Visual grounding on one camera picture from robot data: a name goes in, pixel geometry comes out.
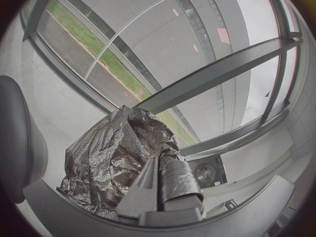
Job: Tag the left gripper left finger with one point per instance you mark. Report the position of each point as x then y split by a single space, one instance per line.
145 186

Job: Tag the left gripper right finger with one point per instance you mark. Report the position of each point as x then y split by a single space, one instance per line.
182 204

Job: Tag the black plastic bag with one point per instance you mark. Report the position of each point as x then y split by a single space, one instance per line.
98 157

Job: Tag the window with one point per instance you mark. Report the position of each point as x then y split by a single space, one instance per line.
222 70

